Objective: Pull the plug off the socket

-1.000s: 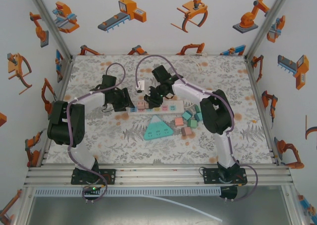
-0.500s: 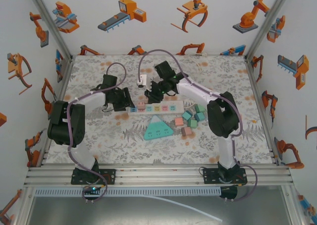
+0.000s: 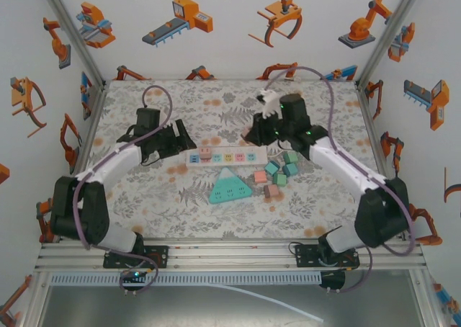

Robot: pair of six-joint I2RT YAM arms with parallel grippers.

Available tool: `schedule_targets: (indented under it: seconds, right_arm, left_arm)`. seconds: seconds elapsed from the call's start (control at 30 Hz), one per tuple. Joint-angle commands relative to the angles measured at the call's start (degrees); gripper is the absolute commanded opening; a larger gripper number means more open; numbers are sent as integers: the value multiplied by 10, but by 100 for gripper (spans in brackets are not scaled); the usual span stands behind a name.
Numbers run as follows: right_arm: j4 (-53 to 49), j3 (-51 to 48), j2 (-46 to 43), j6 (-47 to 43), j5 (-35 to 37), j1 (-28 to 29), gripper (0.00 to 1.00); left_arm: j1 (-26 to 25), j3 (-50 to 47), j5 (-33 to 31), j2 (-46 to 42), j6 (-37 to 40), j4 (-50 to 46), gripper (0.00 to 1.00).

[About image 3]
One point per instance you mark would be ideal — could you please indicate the green square plug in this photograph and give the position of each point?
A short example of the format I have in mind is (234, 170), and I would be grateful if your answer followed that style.
(290, 157)
(279, 179)

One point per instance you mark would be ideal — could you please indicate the long white power strip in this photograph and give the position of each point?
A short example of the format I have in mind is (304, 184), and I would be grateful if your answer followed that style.
(230, 157)

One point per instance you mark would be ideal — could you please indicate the salmon square plug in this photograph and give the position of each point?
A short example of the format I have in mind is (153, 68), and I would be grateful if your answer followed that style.
(260, 177)

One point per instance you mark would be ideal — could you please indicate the dusky pink square plug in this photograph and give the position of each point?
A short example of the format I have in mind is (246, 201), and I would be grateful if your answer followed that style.
(272, 191)

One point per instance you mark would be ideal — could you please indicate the teal triangular power strip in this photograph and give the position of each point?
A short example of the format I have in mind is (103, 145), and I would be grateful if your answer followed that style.
(230, 192)

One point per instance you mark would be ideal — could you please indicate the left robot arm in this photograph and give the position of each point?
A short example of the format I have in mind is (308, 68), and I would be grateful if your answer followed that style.
(90, 211)

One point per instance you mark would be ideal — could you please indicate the floral tablecloth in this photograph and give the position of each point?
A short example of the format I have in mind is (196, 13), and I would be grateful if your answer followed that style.
(230, 219)

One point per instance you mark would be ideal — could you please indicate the circuit board with green light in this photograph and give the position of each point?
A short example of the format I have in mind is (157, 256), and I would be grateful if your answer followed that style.
(135, 276)

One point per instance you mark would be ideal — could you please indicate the black round connector housing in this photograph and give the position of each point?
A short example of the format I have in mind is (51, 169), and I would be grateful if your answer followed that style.
(333, 280)

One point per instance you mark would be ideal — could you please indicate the thin white tube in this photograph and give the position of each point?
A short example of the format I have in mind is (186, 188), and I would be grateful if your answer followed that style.
(273, 302)

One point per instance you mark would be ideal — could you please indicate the grey metal panel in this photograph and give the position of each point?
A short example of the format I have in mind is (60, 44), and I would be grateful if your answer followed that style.
(144, 309)

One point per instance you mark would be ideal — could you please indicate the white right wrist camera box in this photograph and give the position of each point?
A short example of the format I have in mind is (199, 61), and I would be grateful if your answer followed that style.
(269, 103)

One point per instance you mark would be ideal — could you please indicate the aluminium side rail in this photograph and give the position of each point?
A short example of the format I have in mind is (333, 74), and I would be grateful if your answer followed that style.
(370, 125)
(92, 125)

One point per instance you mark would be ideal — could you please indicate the grey corner bracket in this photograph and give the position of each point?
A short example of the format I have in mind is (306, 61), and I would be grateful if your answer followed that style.
(91, 102)

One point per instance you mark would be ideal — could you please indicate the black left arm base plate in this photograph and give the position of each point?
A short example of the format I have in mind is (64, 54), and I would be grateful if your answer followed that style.
(158, 256)

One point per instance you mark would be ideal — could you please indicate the aluminium frame rail with slots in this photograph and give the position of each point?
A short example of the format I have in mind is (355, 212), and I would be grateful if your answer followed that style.
(230, 255)

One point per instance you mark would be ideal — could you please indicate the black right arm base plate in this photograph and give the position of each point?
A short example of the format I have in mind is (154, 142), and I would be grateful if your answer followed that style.
(306, 256)

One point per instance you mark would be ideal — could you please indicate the aluminium frame post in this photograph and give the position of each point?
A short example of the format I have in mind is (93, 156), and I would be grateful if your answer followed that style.
(72, 31)
(390, 31)

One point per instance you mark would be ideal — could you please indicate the aluminium frame leg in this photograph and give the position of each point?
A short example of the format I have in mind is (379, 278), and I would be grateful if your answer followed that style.
(423, 298)
(36, 298)

